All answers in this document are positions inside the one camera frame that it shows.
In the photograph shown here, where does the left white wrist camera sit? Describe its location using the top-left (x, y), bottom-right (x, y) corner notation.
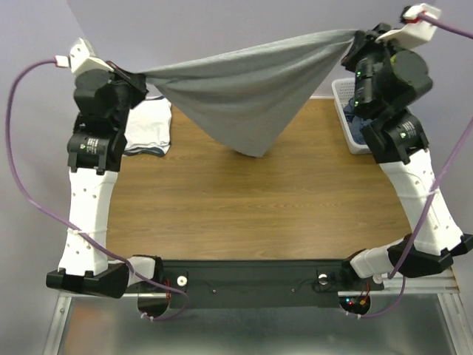
top-left (54, 38), bottom-right (115, 77)

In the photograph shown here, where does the grey tank top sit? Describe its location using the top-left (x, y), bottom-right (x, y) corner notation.
top-left (144, 30), bottom-right (355, 157)

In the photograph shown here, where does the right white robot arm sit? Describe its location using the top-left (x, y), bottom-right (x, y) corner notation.
top-left (340, 23), bottom-right (472, 288)

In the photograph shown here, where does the white plastic basket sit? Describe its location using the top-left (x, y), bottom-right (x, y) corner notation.
top-left (331, 78), bottom-right (371, 155)

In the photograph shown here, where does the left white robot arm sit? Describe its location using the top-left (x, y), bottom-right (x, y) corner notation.
top-left (46, 61), bottom-right (165, 299)

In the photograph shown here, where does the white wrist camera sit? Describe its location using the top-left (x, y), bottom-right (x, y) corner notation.
top-left (375, 3), bottom-right (442, 50)
top-left (54, 38), bottom-right (115, 77)

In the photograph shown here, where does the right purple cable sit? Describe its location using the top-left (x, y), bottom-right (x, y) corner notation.
top-left (345, 13), bottom-right (473, 320)

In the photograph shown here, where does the aluminium frame rail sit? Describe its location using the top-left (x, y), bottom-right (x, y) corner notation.
top-left (44, 271), bottom-right (471, 354)

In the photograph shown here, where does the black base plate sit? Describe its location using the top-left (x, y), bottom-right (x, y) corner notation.
top-left (157, 259), bottom-right (384, 309)

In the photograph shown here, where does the purple cable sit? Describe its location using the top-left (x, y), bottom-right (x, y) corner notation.
top-left (7, 61), bottom-right (190, 322)
top-left (345, 13), bottom-right (473, 320)

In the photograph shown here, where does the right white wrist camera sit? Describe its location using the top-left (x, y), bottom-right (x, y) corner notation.
top-left (375, 3), bottom-right (442, 50)

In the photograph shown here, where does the blue tank top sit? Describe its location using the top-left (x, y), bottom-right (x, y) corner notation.
top-left (343, 100), bottom-right (371, 145)

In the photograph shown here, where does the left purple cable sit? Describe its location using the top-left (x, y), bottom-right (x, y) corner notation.
top-left (7, 61), bottom-right (190, 322)

